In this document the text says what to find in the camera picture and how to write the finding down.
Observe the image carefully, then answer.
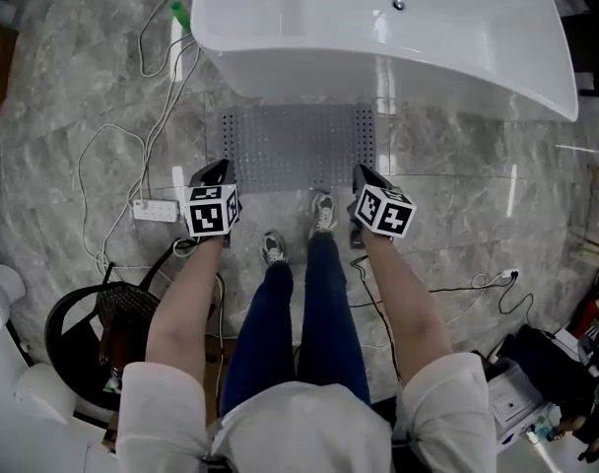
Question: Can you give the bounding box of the person's right white sneaker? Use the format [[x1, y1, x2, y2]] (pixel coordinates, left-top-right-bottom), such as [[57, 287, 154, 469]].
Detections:
[[307, 192, 338, 239]]

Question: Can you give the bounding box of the person's leg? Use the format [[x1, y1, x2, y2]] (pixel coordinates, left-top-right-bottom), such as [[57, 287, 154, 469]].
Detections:
[[297, 234, 372, 406], [220, 261, 297, 416]]

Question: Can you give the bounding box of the long white power strip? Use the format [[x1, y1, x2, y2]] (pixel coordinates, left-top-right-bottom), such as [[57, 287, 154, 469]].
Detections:
[[169, 17, 185, 84]]

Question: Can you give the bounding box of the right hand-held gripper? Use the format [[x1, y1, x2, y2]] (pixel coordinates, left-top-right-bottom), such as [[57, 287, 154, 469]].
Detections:
[[347, 164, 418, 250]]

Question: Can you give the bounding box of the black cable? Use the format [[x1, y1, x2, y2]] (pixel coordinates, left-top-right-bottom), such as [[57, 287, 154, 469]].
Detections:
[[348, 253, 535, 383]]

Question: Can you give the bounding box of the green plastic bottle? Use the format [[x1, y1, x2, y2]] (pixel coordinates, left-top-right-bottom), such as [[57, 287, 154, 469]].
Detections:
[[169, 1, 191, 34]]

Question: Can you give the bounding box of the person's left forearm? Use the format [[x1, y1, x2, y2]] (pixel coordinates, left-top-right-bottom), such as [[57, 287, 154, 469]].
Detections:
[[145, 236, 227, 378]]

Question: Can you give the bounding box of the brown bag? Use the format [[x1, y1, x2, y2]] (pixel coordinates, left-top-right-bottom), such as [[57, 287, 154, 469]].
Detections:
[[99, 327, 123, 388]]

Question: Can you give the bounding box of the person's white sneaker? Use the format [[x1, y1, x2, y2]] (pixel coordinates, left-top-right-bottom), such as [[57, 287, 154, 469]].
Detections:
[[307, 192, 338, 239], [259, 231, 289, 267]]

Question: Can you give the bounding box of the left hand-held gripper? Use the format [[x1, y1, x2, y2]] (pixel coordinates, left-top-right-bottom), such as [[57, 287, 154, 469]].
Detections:
[[183, 159, 242, 249]]

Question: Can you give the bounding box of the person's white shirt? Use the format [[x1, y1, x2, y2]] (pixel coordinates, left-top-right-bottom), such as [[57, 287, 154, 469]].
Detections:
[[114, 352, 498, 473]]

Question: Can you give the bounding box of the person's left white sneaker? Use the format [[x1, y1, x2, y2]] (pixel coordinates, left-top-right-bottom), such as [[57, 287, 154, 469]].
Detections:
[[259, 231, 289, 267]]

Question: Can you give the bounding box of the grey perforated bath mat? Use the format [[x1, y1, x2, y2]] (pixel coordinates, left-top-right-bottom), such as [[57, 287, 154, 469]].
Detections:
[[219, 103, 379, 194]]

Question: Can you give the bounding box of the short white power strip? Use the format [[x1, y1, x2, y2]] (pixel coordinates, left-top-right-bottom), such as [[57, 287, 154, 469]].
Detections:
[[132, 198, 180, 224]]

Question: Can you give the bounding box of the person's right forearm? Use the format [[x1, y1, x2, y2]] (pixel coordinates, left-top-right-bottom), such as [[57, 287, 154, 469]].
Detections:
[[363, 229, 453, 388]]

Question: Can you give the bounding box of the white power cable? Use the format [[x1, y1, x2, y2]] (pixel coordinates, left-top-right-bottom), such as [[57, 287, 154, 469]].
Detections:
[[77, 0, 202, 280]]

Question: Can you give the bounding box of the white appliance box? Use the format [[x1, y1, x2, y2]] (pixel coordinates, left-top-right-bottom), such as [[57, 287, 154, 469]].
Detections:
[[486, 357, 562, 442]]

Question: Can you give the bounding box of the black round chair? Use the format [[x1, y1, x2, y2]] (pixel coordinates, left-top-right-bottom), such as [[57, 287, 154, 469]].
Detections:
[[43, 236, 202, 411]]

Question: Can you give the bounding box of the dark wooden vanity cabinet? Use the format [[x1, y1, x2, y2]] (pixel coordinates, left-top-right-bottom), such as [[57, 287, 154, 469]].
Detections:
[[558, 12, 599, 98]]

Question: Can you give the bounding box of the white bathtub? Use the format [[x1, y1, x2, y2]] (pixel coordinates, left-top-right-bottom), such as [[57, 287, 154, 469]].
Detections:
[[190, 0, 580, 122]]

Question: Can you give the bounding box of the person's right leg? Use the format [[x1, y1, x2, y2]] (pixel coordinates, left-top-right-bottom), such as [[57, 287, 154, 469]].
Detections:
[[297, 234, 372, 406]]

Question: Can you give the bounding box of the thin white cable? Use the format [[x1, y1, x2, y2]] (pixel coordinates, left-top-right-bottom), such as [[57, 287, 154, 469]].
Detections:
[[441, 271, 507, 324]]

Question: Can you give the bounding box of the person's left leg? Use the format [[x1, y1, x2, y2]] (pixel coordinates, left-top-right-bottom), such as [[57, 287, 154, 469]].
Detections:
[[220, 261, 297, 416]]

